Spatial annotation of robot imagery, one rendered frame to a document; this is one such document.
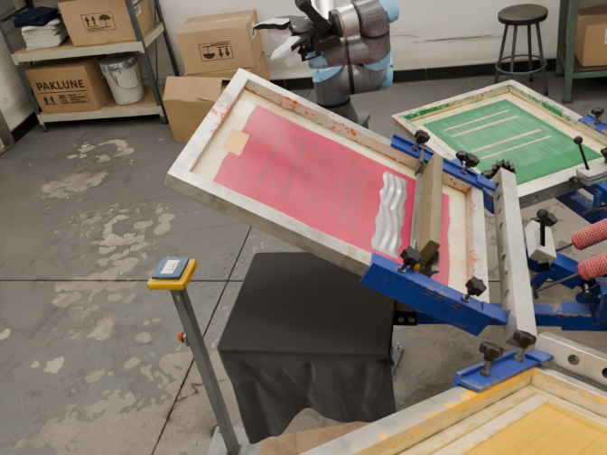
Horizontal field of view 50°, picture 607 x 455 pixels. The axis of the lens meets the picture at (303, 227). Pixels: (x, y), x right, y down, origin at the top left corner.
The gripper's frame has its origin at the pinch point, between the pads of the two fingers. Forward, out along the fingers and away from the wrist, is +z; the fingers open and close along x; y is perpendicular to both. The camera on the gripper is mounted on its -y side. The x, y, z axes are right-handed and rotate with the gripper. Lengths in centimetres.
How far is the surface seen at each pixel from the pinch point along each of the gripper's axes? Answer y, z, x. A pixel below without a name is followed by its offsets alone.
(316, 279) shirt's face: 72, 3, -21
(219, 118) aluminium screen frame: 13.0, 15.5, -7.0
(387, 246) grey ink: 35, -12, -46
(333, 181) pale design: 31.7, -7.1, -22.7
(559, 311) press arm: 69, -54, -61
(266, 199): 20.2, 11.7, -32.0
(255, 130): 22.2, 7.3, -4.7
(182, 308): 89, 47, -1
